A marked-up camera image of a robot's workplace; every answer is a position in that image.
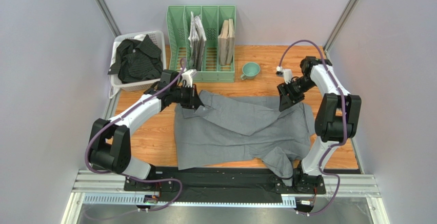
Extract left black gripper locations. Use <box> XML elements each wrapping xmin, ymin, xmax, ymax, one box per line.
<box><xmin>171</xmin><ymin>84</ymin><xmax>205</xmax><ymax>110</ymax></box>

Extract grey long sleeve shirt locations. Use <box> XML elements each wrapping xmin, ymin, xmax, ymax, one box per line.
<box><xmin>174</xmin><ymin>91</ymin><xmax>314</xmax><ymax>186</ymax></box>

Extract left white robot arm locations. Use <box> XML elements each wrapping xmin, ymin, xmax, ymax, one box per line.
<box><xmin>85</xmin><ymin>69</ymin><xmax>203</xmax><ymax>180</ymax></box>

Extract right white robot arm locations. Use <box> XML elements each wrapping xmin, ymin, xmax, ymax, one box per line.
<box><xmin>276</xmin><ymin>56</ymin><xmax>362</xmax><ymax>193</ymax></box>

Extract teal cup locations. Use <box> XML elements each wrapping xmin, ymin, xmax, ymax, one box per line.
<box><xmin>240</xmin><ymin>62</ymin><xmax>261</xmax><ymax>80</ymax></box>

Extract grey magazines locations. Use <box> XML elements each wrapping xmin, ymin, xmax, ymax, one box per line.
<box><xmin>188</xmin><ymin>11</ymin><xmax>207</xmax><ymax>71</ymax></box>

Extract brown books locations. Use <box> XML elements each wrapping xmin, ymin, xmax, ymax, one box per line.
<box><xmin>217</xmin><ymin>18</ymin><xmax>235</xmax><ymax>66</ymax></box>

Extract black striped shirt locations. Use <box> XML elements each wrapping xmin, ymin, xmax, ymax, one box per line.
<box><xmin>108</xmin><ymin>34</ymin><xmax>163</xmax><ymax>84</ymax></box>

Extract white laundry basket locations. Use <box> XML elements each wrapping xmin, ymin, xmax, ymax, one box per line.
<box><xmin>108</xmin><ymin>31</ymin><xmax>166</xmax><ymax>93</ymax></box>

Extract green file organizer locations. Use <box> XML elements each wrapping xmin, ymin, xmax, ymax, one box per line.
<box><xmin>166</xmin><ymin>5</ymin><xmax>236</xmax><ymax>83</ymax></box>

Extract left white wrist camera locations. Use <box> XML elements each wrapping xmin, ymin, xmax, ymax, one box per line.
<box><xmin>182</xmin><ymin>69</ymin><xmax>197</xmax><ymax>88</ymax></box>

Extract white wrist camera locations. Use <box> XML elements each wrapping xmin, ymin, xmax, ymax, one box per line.
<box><xmin>182</xmin><ymin>69</ymin><xmax>197</xmax><ymax>88</ymax></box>
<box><xmin>276</xmin><ymin>66</ymin><xmax>293</xmax><ymax>84</ymax></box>

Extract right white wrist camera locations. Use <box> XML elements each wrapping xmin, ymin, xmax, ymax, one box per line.
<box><xmin>276</xmin><ymin>66</ymin><xmax>293</xmax><ymax>84</ymax></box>

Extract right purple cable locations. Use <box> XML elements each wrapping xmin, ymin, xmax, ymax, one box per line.
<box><xmin>279</xmin><ymin>39</ymin><xmax>349</xmax><ymax>216</ymax></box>

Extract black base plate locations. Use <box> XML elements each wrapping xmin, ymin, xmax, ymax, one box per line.
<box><xmin>124</xmin><ymin>166</ymin><xmax>326</xmax><ymax>203</ymax></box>

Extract aluminium frame rail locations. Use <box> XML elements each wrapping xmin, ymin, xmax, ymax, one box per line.
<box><xmin>73</xmin><ymin>170</ymin><xmax>380</xmax><ymax>208</ymax></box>

